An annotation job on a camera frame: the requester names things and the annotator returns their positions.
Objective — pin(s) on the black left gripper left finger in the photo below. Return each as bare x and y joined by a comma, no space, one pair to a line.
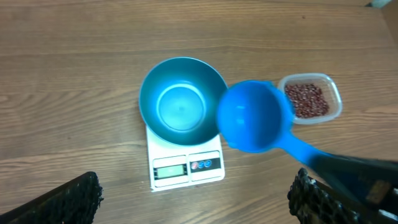
73,202

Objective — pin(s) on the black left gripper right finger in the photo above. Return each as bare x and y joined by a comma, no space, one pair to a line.
314,202

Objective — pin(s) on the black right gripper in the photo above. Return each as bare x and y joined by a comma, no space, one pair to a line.
371,184

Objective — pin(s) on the blue plastic measuring scoop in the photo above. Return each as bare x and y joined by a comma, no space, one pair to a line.
254,117

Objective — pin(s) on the white digital kitchen scale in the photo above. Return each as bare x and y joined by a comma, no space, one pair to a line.
173,166

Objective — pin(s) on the teal bowl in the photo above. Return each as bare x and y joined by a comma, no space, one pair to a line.
178,100

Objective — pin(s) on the clear plastic container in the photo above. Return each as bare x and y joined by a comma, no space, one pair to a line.
329,89

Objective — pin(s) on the red beans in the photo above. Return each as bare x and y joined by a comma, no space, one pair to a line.
307,99

